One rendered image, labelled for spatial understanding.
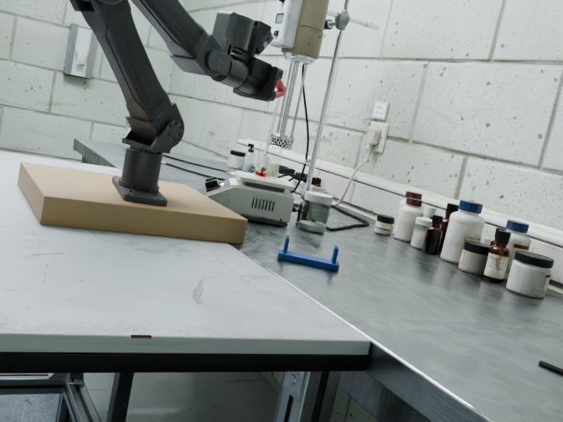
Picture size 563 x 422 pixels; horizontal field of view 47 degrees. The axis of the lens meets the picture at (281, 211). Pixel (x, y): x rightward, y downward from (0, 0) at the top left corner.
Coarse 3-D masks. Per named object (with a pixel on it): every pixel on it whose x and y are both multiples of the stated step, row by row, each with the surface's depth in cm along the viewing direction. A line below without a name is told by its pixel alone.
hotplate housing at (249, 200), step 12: (216, 192) 132; (228, 192) 132; (240, 192) 133; (252, 192) 133; (264, 192) 133; (276, 192) 134; (288, 192) 139; (228, 204) 133; (240, 204) 133; (252, 204) 133; (264, 204) 134; (276, 204) 134; (288, 204) 134; (252, 216) 134; (264, 216) 134; (276, 216) 134; (288, 216) 134
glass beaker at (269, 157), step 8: (264, 144) 137; (272, 144) 136; (264, 152) 137; (272, 152) 136; (280, 152) 137; (264, 160) 137; (272, 160) 137; (280, 160) 138; (256, 168) 138; (264, 168) 137; (272, 168) 137; (256, 176) 138; (264, 176) 137; (272, 176) 138
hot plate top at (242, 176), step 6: (240, 174) 136; (246, 174) 139; (252, 174) 142; (240, 180) 133; (246, 180) 133; (252, 180) 133; (258, 180) 133; (264, 180) 134; (270, 180) 137; (276, 180) 140; (282, 180) 143; (270, 186) 134; (276, 186) 134; (282, 186) 134; (288, 186) 134
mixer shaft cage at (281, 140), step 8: (296, 64) 174; (288, 72) 173; (296, 72) 175; (304, 72) 174; (288, 80) 173; (304, 80) 175; (288, 96) 178; (288, 104) 176; (288, 112) 176; (296, 112) 176; (280, 120) 175; (296, 120) 176; (272, 136) 175; (280, 136) 174; (280, 144) 175; (288, 144) 175
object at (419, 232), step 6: (420, 222) 144; (426, 222) 143; (414, 228) 145; (420, 228) 143; (426, 228) 143; (414, 234) 145; (420, 234) 143; (414, 240) 144; (420, 240) 143; (414, 246) 144; (420, 246) 143
